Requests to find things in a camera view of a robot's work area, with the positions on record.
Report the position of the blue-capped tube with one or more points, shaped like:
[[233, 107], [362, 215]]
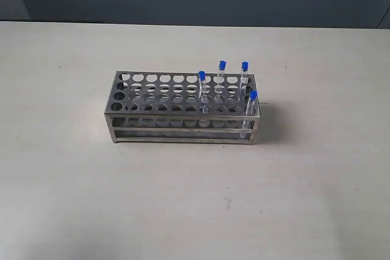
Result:
[[244, 77], [251, 111], [203, 93], [218, 89]]

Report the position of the stainless steel test tube rack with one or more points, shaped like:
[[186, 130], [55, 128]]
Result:
[[165, 107]]

